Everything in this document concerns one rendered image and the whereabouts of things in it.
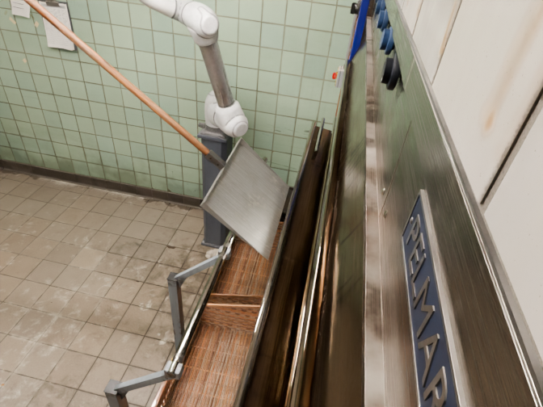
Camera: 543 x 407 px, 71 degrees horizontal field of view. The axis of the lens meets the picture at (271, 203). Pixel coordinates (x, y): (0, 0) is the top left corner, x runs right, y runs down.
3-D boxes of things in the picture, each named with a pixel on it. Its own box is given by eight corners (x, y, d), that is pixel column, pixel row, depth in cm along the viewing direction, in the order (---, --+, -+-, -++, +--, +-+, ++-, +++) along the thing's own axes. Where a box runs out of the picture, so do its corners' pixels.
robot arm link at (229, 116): (237, 120, 247) (255, 135, 234) (216, 132, 243) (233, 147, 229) (202, -5, 192) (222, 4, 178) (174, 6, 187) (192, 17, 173)
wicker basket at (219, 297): (309, 255, 229) (317, 220, 212) (298, 335, 184) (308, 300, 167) (231, 239, 232) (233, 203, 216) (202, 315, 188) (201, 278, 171)
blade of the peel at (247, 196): (199, 205, 146) (204, 202, 144) (237, 140, 189) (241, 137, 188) (267, 260, 156) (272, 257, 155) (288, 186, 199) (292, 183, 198)
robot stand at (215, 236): (209, 228, 325) (208, 121, 265) (232, 233, 323) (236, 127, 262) (200, 245, 309) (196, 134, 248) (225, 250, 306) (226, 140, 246)
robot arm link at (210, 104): (222, 115, 261) (222, 85, 247) (235, 127, 249) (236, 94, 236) (200, 119, 253) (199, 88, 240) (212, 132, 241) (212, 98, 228)
